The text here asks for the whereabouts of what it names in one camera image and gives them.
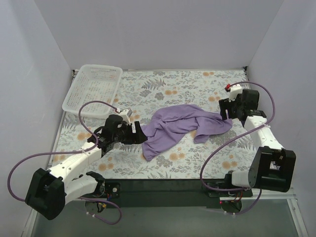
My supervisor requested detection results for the white plastic basket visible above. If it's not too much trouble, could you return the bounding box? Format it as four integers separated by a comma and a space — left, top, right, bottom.
62, 64, 123, 119

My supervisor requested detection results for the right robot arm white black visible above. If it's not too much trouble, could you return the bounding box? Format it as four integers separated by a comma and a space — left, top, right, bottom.
219, 85, 296, 193

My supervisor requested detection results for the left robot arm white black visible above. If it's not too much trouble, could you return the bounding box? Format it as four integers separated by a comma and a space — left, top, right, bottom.
25, 115, 147, 220

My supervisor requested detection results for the purple t shirt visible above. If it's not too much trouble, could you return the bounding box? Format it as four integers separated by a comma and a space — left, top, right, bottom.
141, 104, 233, 161

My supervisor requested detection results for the aluminium frame rail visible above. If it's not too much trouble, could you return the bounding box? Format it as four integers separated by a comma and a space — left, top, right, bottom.
287, 188, 309, 237

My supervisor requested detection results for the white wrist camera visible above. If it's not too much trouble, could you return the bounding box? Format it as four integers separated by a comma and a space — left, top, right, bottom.
225, 84, 243, 102
116, 108, 133, 124

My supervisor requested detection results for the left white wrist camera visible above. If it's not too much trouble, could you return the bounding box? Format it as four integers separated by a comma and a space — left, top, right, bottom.
116, 108, 133, 124

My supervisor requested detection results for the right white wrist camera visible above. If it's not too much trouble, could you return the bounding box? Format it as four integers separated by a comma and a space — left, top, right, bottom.
225, 84, 243, 102

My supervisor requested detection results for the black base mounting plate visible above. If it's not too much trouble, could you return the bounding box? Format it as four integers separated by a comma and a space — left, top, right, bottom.
92, 179, 254, 210

